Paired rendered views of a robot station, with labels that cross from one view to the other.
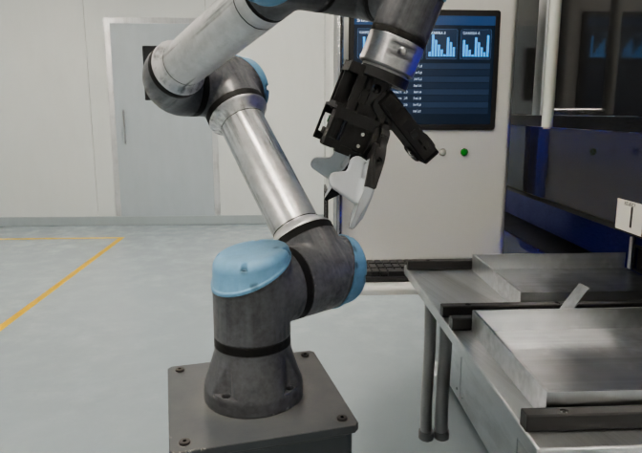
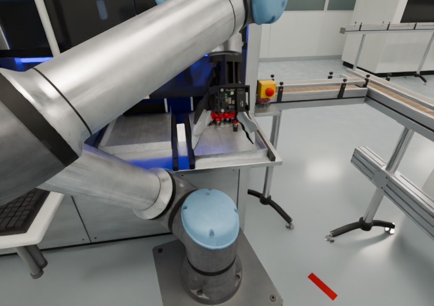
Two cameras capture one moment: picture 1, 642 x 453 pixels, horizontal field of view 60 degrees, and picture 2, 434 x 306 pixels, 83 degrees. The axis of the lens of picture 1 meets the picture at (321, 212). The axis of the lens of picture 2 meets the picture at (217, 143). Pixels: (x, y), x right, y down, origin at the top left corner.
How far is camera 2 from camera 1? 96 cm
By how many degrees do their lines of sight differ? 90
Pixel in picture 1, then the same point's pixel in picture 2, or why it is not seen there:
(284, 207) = (152, 181)
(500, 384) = (245, 162)
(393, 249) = not seen: outside the picture
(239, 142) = (82, 168)
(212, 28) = (202, 46)
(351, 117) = (245, 89)
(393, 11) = not seen: hidden behind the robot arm
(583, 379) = (237, 145)
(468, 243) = not seen: hidden behind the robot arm
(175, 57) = (121, 99)
